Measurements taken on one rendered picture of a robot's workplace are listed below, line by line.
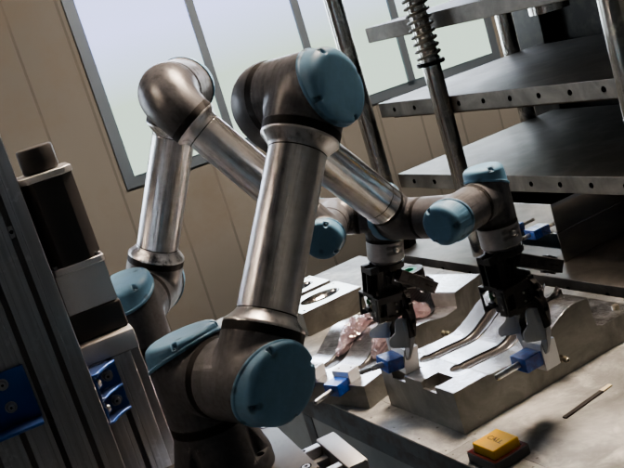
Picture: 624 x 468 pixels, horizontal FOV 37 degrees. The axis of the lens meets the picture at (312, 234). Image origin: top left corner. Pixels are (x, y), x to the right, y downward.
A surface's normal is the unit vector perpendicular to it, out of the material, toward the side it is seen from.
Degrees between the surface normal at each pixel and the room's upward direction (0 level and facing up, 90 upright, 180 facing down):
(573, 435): 0
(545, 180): 90
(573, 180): 90
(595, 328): 90
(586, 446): 0
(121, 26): 90
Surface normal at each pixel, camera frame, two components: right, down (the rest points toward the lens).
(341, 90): 0.71, -0.17
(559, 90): -0.83, 0.36
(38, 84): 0.36, 0.11
